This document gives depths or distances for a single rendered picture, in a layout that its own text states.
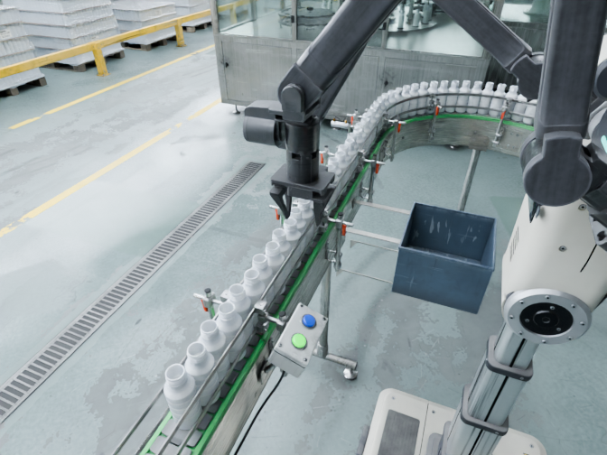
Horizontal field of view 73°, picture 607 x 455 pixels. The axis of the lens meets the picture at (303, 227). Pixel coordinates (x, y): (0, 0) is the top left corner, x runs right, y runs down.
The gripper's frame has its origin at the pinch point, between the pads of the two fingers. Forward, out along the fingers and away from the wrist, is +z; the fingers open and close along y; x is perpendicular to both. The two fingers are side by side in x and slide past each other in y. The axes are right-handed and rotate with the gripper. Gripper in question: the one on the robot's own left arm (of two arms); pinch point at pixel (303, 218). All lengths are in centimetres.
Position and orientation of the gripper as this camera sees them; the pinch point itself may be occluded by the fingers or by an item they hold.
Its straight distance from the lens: 78.9
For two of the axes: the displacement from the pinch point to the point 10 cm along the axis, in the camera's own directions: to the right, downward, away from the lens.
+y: 9.3, 2.2, -3.1
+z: 0.0, 8.0, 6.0
